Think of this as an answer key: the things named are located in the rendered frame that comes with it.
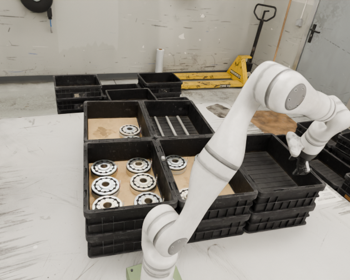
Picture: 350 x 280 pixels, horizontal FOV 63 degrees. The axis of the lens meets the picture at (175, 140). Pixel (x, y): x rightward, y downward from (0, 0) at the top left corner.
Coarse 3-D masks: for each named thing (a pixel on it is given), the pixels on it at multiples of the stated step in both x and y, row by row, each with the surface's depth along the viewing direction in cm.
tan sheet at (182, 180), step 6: (192, 156) 133; (192, 162) 129; (186, 168) 125; (180, 174) 121; (186, 174) 121; (180, 180) 118; (186, 180) 118; (180, 186) 114; (186, 186) 115; (228, 186) 118; (222, 192) 114; (228, 192) 114
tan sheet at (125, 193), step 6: (114, 162) 123; (120, 162) 123; (126, 162) 124; (90, 168) 118; (120, 168) 120; (90, 174) 114; (120, 174) 116; (126, 174) 117; (90, 180) 112; (126, 180) 114; (90, 186) 109; (126, 186) 111; (156, 186) 113; (90, 192) 106; (120, 192) 108; (126, 192) 108; (156, 192) 110; (90, 198) 103; (120, 198) 105; (126, 198) 105; (132, 198) 106; (90, 204) 101; (126, 204) 103; (132, 204) 103
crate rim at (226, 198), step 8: (200, 136) 130; (208, 136) 131; (160, 144) 120; (160, 152) 116; (240, 168) 112; (176, 184) 100; (248, 184) 105; (176, 192) 96; (248, 192) 100; (256, 192) 101; (184, 200) 94; (216, 200) 96; (224, 200) 97; (232, 200) 98; (240, 200) 100
